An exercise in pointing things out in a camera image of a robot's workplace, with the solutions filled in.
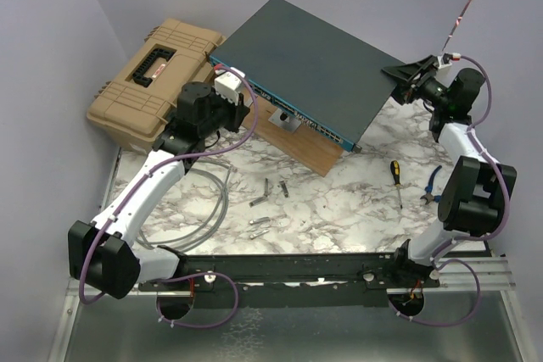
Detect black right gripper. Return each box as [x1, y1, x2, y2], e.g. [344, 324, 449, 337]
[379, 56, 451, 110]

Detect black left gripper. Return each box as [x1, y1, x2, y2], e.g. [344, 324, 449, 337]
[200, 86, 250, 138]

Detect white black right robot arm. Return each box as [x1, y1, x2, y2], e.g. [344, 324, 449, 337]
[383, 53, 517, 287]

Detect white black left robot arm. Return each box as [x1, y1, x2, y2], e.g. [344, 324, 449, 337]
[68, 81, 249, 304]

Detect wooden base board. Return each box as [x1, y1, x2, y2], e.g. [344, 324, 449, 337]
[255, 97, 344, 177]

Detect yellow black screwdriver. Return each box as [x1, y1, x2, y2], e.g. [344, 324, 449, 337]
[389, 160, 403, 209]

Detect tan plastic tool case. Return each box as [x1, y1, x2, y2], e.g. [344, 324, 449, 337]
[87, 19, 226, 155]

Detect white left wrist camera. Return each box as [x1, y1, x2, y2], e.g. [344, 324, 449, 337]
[214, 64, 245, 105]

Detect metal switch stand bracket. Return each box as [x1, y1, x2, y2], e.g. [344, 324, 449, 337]
[268, 109, 301, 133]

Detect grey coiled network cable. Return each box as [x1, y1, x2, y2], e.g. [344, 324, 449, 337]
[135, 160, 238, 252]

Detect dark blue network switch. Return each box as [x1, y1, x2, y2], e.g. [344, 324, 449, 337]
[210, 0, 401, 152]

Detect blue handled pliers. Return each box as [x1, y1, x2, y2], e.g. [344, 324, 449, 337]
[420, 165, 442, 205]

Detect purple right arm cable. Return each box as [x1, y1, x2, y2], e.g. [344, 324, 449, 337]
[396, 53, 512, 327]

